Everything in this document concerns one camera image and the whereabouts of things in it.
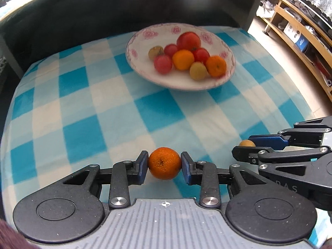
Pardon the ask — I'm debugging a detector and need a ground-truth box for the white floral rim plate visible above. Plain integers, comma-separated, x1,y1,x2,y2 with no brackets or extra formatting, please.
126,23,236,91

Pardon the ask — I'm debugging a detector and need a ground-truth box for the large red tomato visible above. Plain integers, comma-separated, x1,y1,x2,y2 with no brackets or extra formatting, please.
176,32,202,52

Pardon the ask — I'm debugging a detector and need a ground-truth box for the wooden shelf unit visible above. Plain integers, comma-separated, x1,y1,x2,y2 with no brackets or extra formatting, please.
244,0,332,94

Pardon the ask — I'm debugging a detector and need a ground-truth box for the dark wooden table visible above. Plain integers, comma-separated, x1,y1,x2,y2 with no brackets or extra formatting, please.
0,0,268,79

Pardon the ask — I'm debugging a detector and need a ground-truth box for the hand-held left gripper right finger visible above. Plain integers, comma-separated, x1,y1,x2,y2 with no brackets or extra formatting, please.
181,151,263,209

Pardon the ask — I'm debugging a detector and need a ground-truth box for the yellow-green round fruit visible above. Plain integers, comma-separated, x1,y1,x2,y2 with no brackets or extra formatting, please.
148,46,165,61
189,62,208,81

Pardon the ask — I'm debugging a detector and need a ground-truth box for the blue cardboard box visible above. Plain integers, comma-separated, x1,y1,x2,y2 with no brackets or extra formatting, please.
296,37,311,53

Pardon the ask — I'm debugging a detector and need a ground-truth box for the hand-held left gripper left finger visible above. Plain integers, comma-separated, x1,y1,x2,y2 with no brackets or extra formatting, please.
62,150,150,209

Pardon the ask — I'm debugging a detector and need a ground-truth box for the small red tomato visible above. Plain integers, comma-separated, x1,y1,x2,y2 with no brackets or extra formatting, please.
154,54,173,74
164,44,179,57
192,48,211,64

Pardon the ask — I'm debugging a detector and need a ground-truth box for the blue white checked blanket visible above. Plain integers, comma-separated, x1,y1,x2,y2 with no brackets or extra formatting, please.
0,26,328,225

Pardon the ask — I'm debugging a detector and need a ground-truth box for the orange tangerine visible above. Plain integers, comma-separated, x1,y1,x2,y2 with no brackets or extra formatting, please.
206,56,227,78
172,50,195,71
148,147,182,180

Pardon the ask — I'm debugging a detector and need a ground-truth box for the white cardboard box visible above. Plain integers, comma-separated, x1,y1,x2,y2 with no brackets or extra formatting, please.
283,22,301,42

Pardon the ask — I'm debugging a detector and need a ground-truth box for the person's left forearm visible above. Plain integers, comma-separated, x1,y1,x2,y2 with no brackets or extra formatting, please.
0,219,37,249

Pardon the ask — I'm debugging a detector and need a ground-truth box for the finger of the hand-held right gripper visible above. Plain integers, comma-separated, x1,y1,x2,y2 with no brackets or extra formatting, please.
232,146,332,180
248,117,332,150

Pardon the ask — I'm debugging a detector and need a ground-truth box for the black television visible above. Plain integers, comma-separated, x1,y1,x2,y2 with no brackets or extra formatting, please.
290,0,332,30

